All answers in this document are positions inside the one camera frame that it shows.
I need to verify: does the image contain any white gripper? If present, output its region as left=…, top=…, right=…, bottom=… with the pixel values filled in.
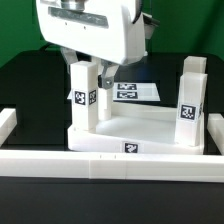
left=36, top=0, right=145, bottom=90

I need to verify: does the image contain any white desk top tray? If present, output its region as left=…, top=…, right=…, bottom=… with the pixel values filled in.
left=68, top=102, right=204, bottom=155

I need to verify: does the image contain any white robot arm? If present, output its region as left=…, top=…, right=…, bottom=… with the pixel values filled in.
left=35, top=0, right=159, bottom=89

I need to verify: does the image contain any marker sheet with tags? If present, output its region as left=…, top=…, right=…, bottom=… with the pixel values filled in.
left=68, top=82, right=160, bottom=106

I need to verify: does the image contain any white U-shaped fence frame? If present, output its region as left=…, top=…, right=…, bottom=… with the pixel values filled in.
left=0, top=108, right=224, bottom=183

